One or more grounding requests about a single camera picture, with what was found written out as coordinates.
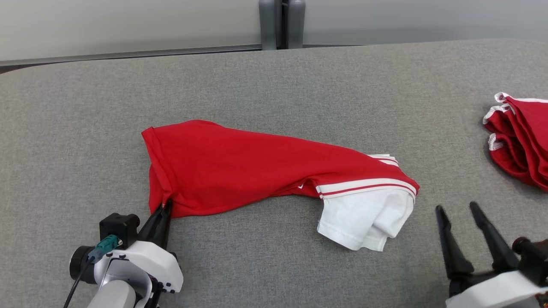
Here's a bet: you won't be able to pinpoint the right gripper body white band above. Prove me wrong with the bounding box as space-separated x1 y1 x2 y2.
445 269 548 308

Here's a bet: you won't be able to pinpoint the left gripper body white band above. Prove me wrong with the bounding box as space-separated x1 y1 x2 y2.
93 240 184 296

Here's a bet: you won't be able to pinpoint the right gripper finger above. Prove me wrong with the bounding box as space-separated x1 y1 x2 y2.
469 202 520 272
435 205 474 281

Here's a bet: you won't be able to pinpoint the red Bulls jersey white sleeves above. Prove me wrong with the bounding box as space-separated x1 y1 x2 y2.
141 119 420 252

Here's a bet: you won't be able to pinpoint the red basketball shorts number 23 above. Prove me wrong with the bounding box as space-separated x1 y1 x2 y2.
483 92 548 192

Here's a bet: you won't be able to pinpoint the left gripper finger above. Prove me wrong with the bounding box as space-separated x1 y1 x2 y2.
137 204 166 243
146 200 173 249

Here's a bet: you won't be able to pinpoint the left camera cable teal plug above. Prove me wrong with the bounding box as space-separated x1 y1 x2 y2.
63 234 118 308

